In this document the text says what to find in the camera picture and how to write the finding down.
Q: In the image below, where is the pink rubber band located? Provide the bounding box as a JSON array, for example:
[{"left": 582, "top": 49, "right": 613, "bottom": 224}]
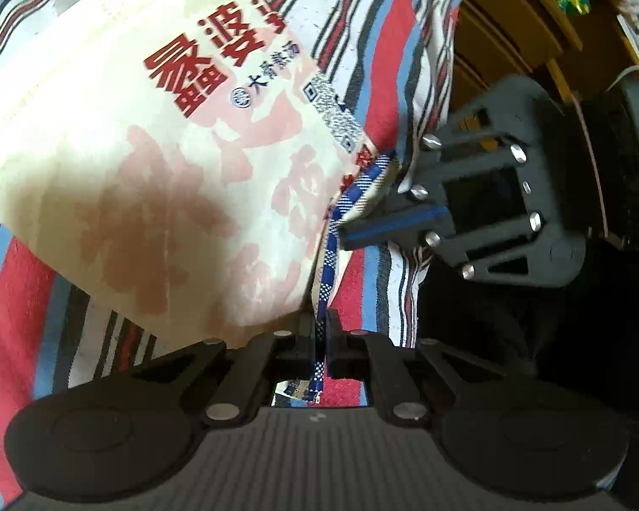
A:
[{"left": 571, "top": 97, "right": 616, "bottom": 241}]

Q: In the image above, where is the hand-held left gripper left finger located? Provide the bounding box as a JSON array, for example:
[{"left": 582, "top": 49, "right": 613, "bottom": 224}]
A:
[{"left": 132, "top": 313, "right": 318, "bottom": 428}]

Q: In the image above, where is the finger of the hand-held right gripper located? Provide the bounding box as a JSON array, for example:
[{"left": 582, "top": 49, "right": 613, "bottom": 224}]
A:
[
  {"left": 344, "top": 77, "right": 553, "bottom": 231},
  {"left": 340, "top": 212, "right": 587, "bottom": 291}
]

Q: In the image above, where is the wooden furniture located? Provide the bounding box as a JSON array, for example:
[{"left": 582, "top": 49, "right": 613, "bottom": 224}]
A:
[{"left": 447, "top": 0, "right": 639, "bottom": 270}]

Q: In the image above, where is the white shopping bag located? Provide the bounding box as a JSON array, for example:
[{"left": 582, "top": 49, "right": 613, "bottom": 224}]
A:
[{"left": 0, "top": 0, "right": 406, "bottom": 401}]

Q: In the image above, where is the striped bed sheet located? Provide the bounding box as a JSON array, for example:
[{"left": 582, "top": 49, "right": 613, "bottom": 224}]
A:
[{"left": 0, "top": 0, "right": 476, "bottom": 511}]

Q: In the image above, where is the white cable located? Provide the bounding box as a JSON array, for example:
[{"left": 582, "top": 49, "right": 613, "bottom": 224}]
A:
[{"left": 606, "top": 61, "right": 639, "bottom": 87}]

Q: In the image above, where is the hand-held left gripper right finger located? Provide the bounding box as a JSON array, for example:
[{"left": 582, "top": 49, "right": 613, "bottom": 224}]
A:
[{"left": 325, "top": 313, "right": 492, "bottom": 428}]

